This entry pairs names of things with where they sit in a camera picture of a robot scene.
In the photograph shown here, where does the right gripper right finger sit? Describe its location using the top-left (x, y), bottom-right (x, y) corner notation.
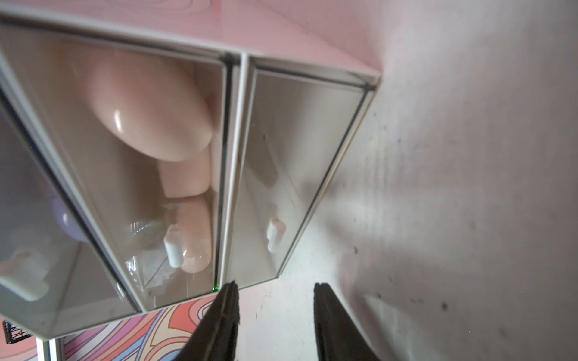
top-left (313, 283), bottom-right (379, 361)

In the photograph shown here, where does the white drawer cabinet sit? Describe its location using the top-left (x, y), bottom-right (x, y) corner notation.
top-left (1, 1), bottom-right (379, 314)

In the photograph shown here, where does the clear top drawer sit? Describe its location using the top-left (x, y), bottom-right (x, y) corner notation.
top-left (1, 96), bottom-right (138, 339)

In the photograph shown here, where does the pink earphone case front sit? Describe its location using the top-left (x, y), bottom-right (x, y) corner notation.
top-left (74, 51), bottom-right (213, 162)

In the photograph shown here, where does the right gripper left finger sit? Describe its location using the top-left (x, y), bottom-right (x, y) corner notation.
top-left (175, 281), bottom-right (239, 361)

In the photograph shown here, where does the pink earphone case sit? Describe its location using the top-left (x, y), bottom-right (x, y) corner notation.
top-left (74, 51), bottom-right (213, 162)
top-left (176, 196), bottom-right (212, 274)
top-left (157, 147), bottom-right (211, 198)

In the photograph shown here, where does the purple earphone case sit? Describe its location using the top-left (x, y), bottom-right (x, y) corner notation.
top-left (50, 196), bottom-right (87, 243)

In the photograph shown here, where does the clear bottom drawer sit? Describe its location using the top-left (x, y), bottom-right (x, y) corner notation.
top-left (224, 65), bottom-right (374, 287)

